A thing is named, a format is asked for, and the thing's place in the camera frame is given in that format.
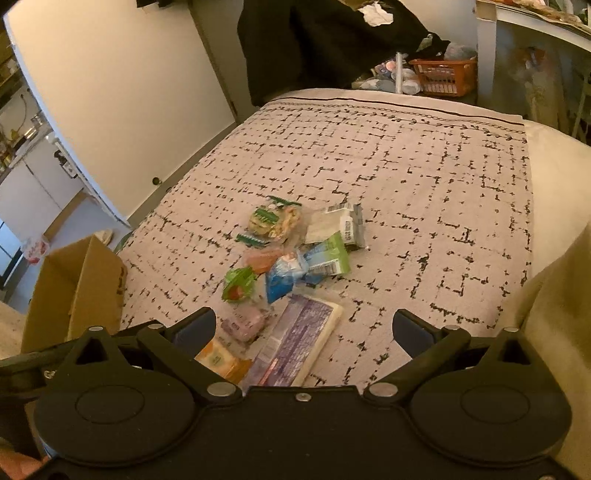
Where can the yellow orange snack packet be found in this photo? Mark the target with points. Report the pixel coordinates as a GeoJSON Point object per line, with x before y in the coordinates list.
{"type": "Point", "coordinates": [224, 360]}

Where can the white grey snack packet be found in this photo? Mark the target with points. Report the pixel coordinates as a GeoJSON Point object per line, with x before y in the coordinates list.
{"type": "Point", "coordinates": [334, 224]}

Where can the white crumpled cloth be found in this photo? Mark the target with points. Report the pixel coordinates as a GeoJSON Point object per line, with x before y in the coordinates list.
{"type": "Point", "coordinates": [377, 13]}

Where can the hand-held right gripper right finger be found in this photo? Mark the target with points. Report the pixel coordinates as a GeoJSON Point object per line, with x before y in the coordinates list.
{"type": "Point", "coordinates": [410, 333]}

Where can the brown cardboard box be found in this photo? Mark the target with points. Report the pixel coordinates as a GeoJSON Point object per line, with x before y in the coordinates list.
{"type": "Point", "coordinates": [78, 286]}

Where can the clear plastic bag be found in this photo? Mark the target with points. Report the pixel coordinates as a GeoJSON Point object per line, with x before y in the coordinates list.
{"type": "Point", "coordinates": [397, 74]}

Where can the white cabinet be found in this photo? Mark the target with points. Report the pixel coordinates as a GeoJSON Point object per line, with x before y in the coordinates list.
{"type": "Point", "coordinates": [37, 194]}

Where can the orange plastic basket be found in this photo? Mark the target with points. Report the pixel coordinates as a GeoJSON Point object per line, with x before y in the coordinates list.
{"type": "Point", "coordinates": [445, 76]}

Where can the printed bed blanket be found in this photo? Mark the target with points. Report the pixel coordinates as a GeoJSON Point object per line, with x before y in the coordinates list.
{"type": "Point", "coordinates": [392, 184]}

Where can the green blue snack packet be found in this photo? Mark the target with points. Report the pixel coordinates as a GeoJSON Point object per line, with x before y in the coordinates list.
{"type": "Point", "coordinates": [328, 256]}

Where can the blue white snack packet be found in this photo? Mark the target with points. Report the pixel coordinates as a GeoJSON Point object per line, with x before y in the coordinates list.
{"type": "Point", "coordinates": [282, 277]}

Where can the small green snack packet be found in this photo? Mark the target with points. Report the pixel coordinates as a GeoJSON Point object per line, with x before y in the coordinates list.
{"type": "Point", "coordinates": [240, 284]}

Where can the red white plastic bag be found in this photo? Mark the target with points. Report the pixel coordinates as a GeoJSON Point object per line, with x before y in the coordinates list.
{"type": "Point", "coordinates": [38, 248]}

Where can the dark coat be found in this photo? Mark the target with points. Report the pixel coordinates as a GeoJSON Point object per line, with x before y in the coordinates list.
{"type": "Point", "coordinates": [314, 41]}

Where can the large purple snack packet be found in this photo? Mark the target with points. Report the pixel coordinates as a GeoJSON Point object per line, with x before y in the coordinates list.
{"type": "Point", "coordinates": [295, 339]}

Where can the orange pink snack packet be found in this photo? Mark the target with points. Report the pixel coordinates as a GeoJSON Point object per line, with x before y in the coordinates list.
{"type": "Point", "coordinates": [264, 259]}

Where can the beige cloth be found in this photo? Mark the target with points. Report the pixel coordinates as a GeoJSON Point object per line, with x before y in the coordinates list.
{"type": "Point", "coordinates": [558, 332]}

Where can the green yellow noodle snack packet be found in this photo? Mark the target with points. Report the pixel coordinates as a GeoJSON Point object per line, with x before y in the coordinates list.
{"type": "Point", "coordinates": [274, 220]}

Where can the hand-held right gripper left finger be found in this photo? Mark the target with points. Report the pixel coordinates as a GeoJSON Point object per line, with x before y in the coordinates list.
{"type": "Point", "coordinates": [197, 328]}

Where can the beige slipper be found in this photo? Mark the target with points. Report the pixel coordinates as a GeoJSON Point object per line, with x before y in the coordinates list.
{"type": "Point", "coordinates": [105, 237]}

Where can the cream bed sheet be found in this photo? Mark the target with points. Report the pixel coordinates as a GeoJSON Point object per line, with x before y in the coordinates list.
{"type": "Point", "coordinates": [558, 175]}

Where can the white table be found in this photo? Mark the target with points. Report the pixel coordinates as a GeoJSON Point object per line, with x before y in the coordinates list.
{"type": "Point", "coordinates": [531, 27]}

